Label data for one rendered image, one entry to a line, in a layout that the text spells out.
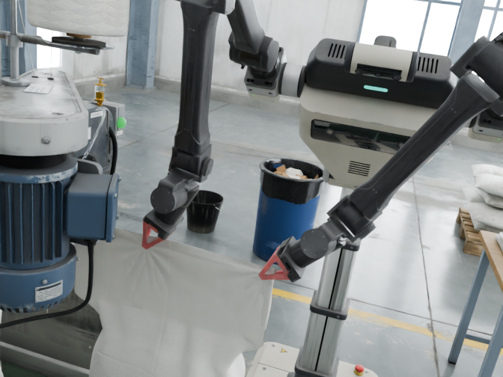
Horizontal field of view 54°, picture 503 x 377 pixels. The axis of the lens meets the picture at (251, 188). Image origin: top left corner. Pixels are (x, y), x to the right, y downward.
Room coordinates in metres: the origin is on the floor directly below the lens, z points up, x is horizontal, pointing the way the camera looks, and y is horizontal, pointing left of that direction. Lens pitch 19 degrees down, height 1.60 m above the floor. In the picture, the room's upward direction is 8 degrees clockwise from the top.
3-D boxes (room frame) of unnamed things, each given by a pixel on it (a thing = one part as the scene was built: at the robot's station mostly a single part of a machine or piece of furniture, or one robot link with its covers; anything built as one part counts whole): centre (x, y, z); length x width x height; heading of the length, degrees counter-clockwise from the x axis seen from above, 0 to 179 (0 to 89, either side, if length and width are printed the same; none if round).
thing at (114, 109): (1.29, 0.40, 1.28); 0.08 x 0.05 x 0.09; 77
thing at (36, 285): (0.75, 0.36, 1.21); 0.15 x 0.15 x 0.25
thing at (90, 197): (0.77, 0.26, 1.25); 0.10 x 0.08 x 0.12; 12
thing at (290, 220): (3.30, -0.27, 0.32); 0.51 x 0.48 x 0.65; 167
